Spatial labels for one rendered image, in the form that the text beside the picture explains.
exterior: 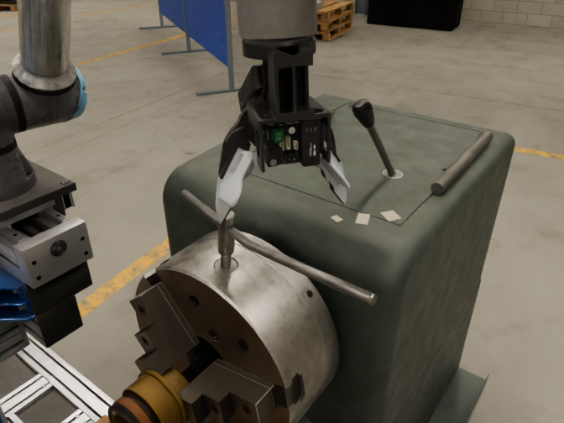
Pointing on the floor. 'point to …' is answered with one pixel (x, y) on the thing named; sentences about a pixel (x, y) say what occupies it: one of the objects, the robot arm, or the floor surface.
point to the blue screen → (202, 30)
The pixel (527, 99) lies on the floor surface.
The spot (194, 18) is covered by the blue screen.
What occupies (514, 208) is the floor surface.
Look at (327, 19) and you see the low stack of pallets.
